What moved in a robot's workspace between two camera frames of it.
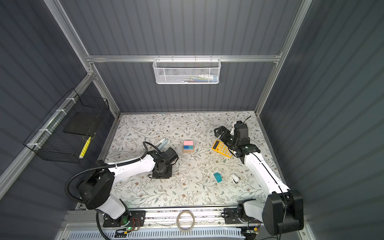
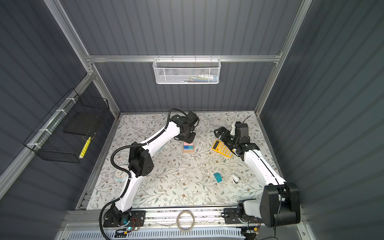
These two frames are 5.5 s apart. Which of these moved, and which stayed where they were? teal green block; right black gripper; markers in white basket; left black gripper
Moved: left black gripper
Stayed: teal green block; right black gripper; markers in white basket
